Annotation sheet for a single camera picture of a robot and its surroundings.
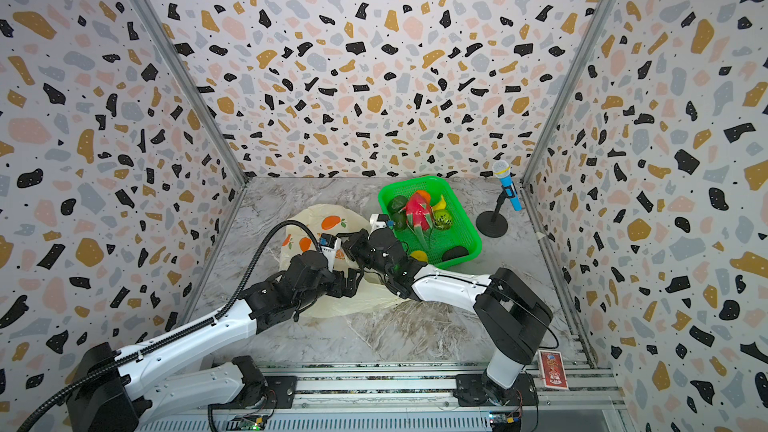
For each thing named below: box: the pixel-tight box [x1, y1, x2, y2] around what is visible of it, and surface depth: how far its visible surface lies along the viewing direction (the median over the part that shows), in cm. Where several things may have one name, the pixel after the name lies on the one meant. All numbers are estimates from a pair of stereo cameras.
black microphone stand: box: [476, 190, 509, 238], surface depth 108 cm
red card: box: [538, 349, 569, 390], surface depth 78 cm
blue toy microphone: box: [492, 160, 523, 212], surface depth 92 cm
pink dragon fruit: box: [405, 194, 433, 249], surface depth 102 cm
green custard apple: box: [433, 209, 453, 231], surface depth 104 cm
